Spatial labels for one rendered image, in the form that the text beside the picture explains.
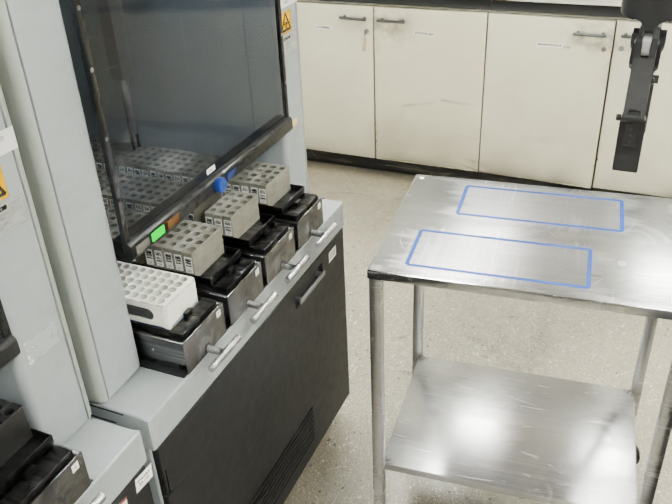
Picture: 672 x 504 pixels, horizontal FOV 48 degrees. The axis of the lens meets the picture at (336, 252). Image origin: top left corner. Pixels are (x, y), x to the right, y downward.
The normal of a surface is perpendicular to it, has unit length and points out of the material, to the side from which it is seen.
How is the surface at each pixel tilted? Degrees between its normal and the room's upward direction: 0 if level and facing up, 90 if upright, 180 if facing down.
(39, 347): 90
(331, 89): 90
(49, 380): 90
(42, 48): 90
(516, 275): 0
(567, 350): 0
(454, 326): 0
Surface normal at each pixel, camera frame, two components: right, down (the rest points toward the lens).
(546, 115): -0.42, 0.48
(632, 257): -0.04, -0.86
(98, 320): 0.92, 0.17
